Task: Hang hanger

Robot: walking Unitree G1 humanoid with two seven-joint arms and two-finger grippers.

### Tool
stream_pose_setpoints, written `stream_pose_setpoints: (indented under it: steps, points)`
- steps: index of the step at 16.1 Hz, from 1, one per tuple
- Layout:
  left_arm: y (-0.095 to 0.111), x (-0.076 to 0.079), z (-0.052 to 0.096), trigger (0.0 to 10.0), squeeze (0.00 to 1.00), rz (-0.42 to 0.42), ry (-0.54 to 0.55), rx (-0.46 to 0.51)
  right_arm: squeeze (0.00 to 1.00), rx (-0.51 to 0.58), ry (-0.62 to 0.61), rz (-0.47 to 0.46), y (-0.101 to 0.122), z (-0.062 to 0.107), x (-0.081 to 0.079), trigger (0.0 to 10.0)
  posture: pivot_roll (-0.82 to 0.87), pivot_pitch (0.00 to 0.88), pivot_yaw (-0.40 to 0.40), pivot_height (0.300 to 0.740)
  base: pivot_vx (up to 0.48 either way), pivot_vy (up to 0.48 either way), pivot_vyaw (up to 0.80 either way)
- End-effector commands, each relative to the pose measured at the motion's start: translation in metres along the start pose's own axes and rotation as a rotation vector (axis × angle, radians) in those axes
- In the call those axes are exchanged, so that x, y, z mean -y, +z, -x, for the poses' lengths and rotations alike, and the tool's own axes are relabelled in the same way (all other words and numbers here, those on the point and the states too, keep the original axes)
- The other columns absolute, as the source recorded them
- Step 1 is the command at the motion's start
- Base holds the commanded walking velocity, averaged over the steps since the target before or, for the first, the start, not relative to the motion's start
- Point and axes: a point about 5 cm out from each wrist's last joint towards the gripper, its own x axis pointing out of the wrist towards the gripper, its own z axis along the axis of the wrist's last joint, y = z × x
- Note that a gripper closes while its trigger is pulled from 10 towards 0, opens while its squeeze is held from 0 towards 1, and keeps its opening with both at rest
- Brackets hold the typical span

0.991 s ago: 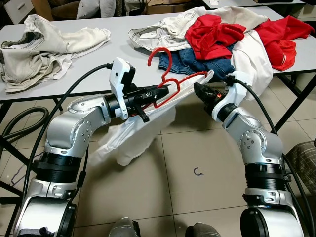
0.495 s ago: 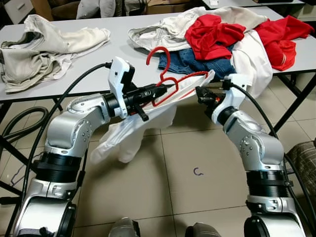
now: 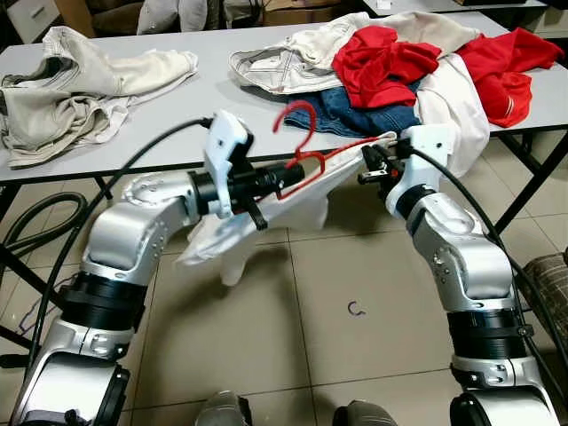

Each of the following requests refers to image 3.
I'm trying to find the white t-shirt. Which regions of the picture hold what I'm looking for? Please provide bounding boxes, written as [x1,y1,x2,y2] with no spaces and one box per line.
[176,133,400,287]

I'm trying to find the blue denim jeans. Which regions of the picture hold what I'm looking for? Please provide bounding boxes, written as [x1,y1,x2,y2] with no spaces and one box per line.
[306,82,425,138]

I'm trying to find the crumpled red polo shirt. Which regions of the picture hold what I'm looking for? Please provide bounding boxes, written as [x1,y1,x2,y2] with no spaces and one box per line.
[333,25,442,109]

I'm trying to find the small grey table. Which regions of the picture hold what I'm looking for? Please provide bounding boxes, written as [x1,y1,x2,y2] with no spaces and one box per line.
[359,0,551,17]

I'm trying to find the grey robot leg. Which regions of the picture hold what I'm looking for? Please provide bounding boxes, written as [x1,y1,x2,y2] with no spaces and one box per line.
[331,399,398,426]
[193,390,254,426]

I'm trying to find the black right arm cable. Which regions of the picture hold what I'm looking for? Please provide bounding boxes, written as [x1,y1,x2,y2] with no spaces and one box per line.
[408,146,568,391]

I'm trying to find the white cotton jacket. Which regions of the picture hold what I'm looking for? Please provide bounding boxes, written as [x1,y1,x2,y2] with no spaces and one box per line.
[415,53,492,178]

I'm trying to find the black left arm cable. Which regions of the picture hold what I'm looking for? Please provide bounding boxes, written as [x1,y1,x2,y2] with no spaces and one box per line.
[27,115,214,374]

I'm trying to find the beige cloth jacket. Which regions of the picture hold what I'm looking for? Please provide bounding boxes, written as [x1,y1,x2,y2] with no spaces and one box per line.
[293,11,480,63]

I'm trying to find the grey table black legs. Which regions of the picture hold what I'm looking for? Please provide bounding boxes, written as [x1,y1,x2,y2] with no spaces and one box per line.
[0,11,568,356]

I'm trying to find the grey pillow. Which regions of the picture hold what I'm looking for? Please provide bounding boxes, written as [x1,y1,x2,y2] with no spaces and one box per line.
[177,0,223,32]
[138,0,183,35]

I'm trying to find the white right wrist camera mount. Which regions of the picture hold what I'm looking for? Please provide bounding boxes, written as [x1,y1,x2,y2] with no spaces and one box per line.
[390,124,461,209]

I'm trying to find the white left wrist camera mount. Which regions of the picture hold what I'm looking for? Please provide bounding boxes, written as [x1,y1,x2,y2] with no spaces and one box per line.
[202,111,254,218]

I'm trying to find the brown cardboard box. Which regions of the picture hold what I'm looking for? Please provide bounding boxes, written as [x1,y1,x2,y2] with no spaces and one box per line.
[264,0,336,26]

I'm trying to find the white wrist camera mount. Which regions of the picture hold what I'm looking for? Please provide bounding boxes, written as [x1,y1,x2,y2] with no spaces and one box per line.
[202,111,254,218]
[390,124,461,209]

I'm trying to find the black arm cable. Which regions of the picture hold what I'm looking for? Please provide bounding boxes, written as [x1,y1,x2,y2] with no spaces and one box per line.
[408,146,568,391]
[27,115,214,374]

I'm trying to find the red plastic hanger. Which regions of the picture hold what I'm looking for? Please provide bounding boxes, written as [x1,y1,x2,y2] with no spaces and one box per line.
[271,99,400,201]

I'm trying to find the grey robot right leg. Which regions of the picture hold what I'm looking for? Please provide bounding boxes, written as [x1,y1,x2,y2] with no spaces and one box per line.
[331,399,398,426]

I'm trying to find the thick black hose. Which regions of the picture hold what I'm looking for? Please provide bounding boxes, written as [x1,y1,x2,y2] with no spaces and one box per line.
[0,191,90,263]

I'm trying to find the grey robot left leg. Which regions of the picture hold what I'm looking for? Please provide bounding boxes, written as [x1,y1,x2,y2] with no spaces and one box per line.
[193,390,254,426]

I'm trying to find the red shirt pale stripe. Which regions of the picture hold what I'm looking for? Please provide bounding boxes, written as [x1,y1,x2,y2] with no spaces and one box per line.
[454,27,564,130]

